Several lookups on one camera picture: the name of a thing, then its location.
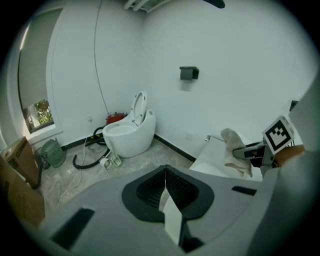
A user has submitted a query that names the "raised white toilet seat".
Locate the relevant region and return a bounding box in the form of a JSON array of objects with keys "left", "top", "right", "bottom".
[{"left": 130, "top": 89, "right": 148, "bottom": 127}]

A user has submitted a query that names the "small brown cardboard box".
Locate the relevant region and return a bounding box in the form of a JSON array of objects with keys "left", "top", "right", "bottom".
[{"left": 0, "top": 136, "right": 36, "bottom": 187}]

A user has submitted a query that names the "thin wall cable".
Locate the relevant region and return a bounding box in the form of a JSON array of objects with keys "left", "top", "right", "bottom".
[{"left": 93, "top": 0, "right": 110, "bottom": 115}]

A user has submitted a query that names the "white egg-shaped toilet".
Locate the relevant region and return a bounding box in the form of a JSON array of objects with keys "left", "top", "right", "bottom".
[{"left": 102, "top": 106, "right": 157, "bottom": 159}]

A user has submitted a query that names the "large printed cardboard box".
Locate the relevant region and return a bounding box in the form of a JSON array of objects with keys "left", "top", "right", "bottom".
[{"left": 0, "top": 159, "right": 46, "bottom": 228}]

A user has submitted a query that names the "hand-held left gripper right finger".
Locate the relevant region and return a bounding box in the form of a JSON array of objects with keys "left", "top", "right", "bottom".
[{"left": 165, "top": 164, "right": 263, "bottom": 256}]

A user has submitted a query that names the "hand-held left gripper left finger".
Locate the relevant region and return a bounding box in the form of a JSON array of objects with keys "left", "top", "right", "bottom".
[{"left": 37, "top": 164, "right": 186, "bottom": 256}]

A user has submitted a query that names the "black vacuum hose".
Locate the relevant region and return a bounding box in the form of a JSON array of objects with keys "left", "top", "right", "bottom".
[{"left": 72, "top": 126, "right": 111, "bottom": 170}]

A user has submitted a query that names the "white terry cloth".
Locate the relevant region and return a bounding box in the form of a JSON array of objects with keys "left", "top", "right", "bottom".
[{"left": 220, "top": 127, "right": 253, "bottom": 178}]

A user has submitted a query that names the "white vacuum nozzle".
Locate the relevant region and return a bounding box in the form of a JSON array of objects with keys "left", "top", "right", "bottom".
[{"left": 99, "top": 156, "right": 113, "bottom": 170}]

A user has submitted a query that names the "black wall paper holder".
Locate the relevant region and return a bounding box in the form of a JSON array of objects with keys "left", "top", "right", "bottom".
[{"left": 179, "top": 66, "right": 200, "bottom": 81}]

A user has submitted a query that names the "grey roller blind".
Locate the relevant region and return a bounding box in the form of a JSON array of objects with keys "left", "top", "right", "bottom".
[{"left": 17, "top": 8, "right": 63, "bottom": 110}]

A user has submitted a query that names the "white power cable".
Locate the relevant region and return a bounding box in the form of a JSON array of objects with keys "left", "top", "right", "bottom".
[{"left": 57, "top": 136, "right": 89, "bottom": 207}]

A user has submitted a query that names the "glass window pane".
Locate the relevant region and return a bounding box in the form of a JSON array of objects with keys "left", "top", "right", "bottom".
[{"left": 22, "top": 98, "right": 55, "bottom": 133}]

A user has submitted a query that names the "red vacuum cleaner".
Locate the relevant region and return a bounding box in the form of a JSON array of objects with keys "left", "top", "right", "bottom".
[{"left": 106, "top": 111, "right": 126, "bottom": 125}]

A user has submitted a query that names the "person's right forearm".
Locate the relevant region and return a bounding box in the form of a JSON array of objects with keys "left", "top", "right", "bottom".
[{"left": 274, "top": 144, "right": 306, "bottom": 168}]

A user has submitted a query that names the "green plastic basket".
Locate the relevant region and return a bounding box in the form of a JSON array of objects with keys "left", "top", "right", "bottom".
[{"left": 40, "top": 137, "right": 66, "bottom": 168}]

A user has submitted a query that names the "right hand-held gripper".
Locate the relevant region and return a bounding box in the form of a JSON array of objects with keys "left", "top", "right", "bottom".
[{"left": 233, "top": 115, "right": 296, "bottom": 176}]

